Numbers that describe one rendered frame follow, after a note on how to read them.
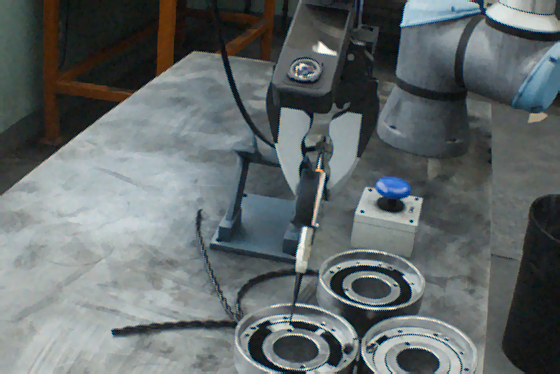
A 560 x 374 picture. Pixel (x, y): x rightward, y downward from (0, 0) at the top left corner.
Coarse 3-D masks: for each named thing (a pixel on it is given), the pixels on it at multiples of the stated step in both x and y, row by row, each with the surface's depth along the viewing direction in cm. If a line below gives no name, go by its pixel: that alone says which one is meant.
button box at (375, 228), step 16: (368, 192) 86; (368, 208) 82; (384, 208) 82; (400, 208) 82; (416, 208) 83; (368, 224) 81; (384, 224) 80; (400, 224) 80; (416, 224) 80; (352, 240) 82; (368, 240) 82; (384, 240) 81; (400, 240) 81; (400, 256) 81
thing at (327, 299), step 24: (336, 264) 74; (360, 264) 75; (384, 264) 75; (408, 264) 73; (360, 288) 73; (384, 288) 72; (336, 312) 68; (360, 312) 66; (384, 312) 66; (408, 312) 67; (360, 336) 68
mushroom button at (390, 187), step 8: (376, 184) 82; (384, 184) 81; (392, 184) 81; (400, 184) 81; (408, 184) 82; (384, 192) 81; (392, 192) 80; (400, 192) 80; (408, 192) 81; (392, 200) 82
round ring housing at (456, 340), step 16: (384, 320) 64; (400, 320) 65; (416, 320) 65; (432, 320) 65; (368, 336) 62; (384, 336) 64; (432, 336) 64; (448, 336) 64; (464, 336) 62; (400, 352) 62; (416, 352) 63; (432, 352) 62; (464, 352) 62; (368, 368) 58; (400, 368) 60; (416, 368) 64; (432, 368) 62; (448, 368) 60; (464, 368) 60
